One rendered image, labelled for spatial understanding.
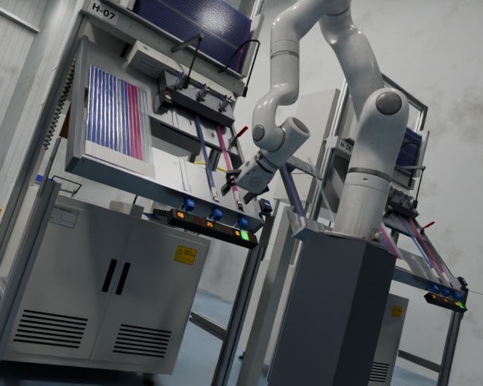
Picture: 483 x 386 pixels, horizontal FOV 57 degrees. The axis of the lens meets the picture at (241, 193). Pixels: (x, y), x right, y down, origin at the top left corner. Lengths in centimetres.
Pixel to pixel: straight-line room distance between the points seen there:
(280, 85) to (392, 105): 32
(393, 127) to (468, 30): 448
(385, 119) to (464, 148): 380
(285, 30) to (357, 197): 55
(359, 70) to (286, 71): 21
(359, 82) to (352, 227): 43
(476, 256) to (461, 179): 78
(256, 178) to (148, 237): 56
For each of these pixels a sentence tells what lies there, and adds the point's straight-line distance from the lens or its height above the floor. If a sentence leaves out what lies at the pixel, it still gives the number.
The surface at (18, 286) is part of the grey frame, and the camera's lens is 133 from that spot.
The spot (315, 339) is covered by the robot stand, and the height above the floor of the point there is 44.
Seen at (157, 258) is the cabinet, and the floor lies 49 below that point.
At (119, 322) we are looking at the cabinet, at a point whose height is 23.
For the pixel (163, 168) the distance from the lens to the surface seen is 147.
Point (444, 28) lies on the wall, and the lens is 579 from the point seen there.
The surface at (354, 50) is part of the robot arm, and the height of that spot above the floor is 123.
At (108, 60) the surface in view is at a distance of 184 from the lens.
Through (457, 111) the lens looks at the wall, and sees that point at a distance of 519.
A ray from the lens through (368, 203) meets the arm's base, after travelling 121.
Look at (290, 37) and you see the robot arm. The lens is 140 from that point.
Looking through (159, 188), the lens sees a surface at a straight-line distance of 138.
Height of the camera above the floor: 58
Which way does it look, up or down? 8 degrees up
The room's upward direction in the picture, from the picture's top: 16 degrees clockwise
